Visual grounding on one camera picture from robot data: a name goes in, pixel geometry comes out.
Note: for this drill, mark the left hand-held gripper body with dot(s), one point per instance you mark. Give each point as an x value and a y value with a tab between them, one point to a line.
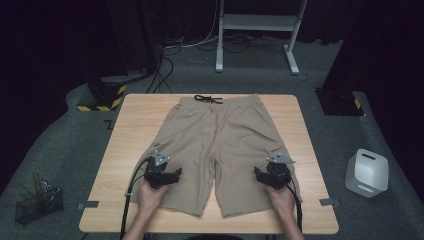
155	173

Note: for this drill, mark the white metal stand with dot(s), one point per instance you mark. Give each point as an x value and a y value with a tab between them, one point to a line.
260	22

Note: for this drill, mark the white box-shaped device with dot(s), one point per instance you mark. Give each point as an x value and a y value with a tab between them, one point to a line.
366	173

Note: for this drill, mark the person's left hand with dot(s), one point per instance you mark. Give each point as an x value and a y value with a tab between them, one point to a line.
150	198

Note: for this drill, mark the black yellow striped stand base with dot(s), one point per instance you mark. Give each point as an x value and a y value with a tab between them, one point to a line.
105	93

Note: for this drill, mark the beige shorts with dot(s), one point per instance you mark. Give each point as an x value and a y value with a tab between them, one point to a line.
216	143

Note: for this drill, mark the person's right hand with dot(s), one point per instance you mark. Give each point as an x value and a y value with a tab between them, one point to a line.
283	200

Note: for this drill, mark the grey tape strip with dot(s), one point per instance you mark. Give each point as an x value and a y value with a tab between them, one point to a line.
329	201
88	204

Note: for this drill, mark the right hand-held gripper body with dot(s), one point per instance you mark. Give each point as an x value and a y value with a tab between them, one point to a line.
278	173

